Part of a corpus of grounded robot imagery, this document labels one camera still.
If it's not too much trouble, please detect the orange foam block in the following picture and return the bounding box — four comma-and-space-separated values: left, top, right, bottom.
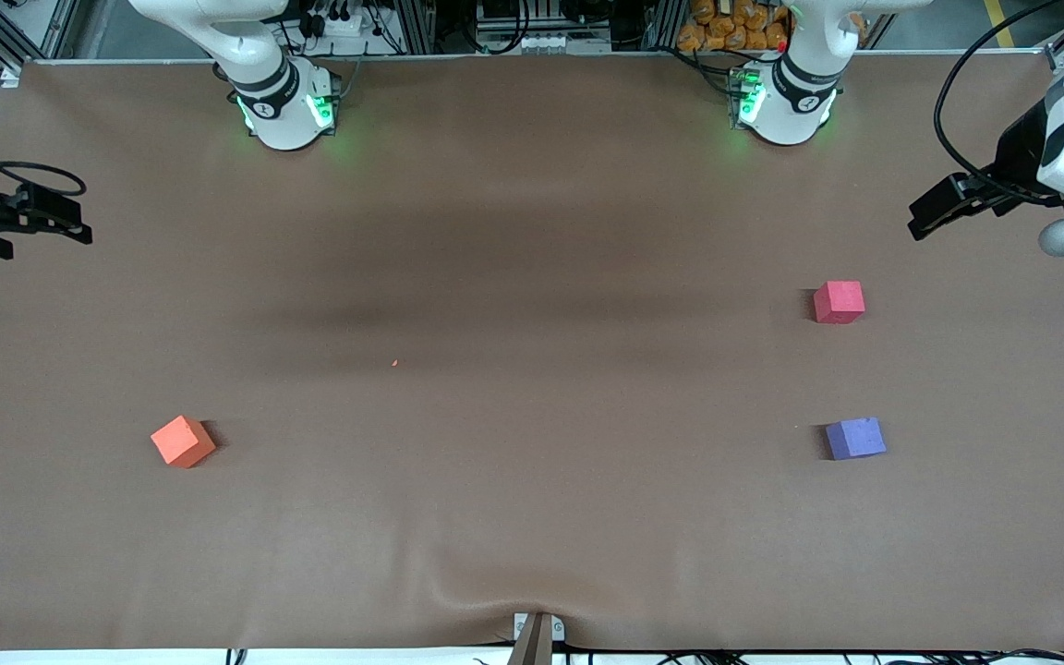
151, 415, 217, 469

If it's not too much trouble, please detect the red foam block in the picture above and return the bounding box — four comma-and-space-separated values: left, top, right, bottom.
813, 281, 866, 325

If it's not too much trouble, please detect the purple foam block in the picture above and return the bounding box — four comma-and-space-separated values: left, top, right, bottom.
825, 417, 888, 461

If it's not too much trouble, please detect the bag of orange items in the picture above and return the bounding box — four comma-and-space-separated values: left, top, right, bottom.
677, 0, 792, 53

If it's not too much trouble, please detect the white power strip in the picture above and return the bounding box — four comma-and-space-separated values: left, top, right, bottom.
306, 7, 378, 42

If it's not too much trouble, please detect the white terminal block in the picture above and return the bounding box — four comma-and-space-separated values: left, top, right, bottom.
521, 32, 612, 54

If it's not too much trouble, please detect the brown table mat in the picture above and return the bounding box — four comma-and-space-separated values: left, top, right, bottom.
0, 51, 1064, 652

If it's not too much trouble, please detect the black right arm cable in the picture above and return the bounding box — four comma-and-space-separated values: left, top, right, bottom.
0, 129, 88, 198

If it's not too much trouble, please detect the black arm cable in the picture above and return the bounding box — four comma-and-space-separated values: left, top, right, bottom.
0, 129, 88, 198
934, 0, 1064, 204

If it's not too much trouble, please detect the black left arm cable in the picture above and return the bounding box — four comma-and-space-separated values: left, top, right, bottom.
934, 0, 1064, 204

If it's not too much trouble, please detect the grey metal clamp bracket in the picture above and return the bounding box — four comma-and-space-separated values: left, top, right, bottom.
513, 611, 566, 665

